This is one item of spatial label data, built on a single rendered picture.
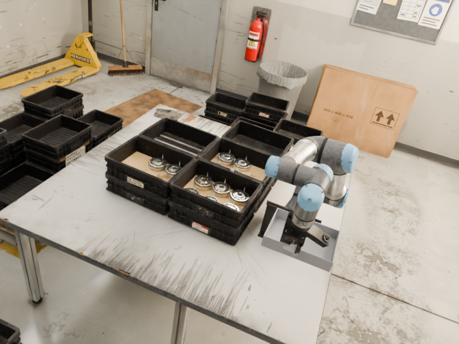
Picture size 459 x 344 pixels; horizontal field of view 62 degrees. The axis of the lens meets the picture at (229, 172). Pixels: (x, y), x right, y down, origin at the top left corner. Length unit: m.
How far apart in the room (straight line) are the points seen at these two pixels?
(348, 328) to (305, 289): 0.92
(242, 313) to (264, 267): 0.29
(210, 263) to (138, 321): 0.79
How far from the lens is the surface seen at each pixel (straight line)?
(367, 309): 2.93
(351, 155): 1.62
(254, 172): 2.28
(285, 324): 1.74
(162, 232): 1.99
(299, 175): 1.27
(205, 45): 5.18
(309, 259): 1.49
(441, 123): 5.02
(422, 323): 3.07
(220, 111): 3.88
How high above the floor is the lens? 2.08
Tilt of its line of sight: 34 degrees down
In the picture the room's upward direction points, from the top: 11 degrees clockwise
